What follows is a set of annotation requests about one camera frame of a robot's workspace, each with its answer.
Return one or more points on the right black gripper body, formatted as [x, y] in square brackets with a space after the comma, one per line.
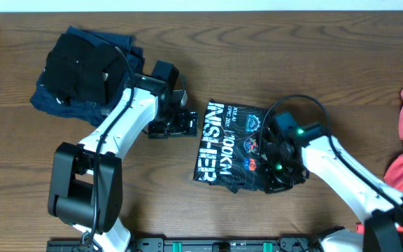
[283, 176]

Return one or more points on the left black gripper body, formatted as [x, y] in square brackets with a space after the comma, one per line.
[175, 124]

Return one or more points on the black shirt with orange lines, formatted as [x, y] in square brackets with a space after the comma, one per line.
[227, 154]

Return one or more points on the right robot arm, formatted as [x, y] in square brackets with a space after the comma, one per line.
[378, 206]

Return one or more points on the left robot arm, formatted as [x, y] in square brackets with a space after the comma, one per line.
[86, 182]

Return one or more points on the folded black garment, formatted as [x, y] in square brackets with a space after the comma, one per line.
[75, 69]

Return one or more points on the folded navy blue garment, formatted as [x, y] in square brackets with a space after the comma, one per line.
[89, 111]

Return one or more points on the black mounting rail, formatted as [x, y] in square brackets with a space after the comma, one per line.
[283, 244]

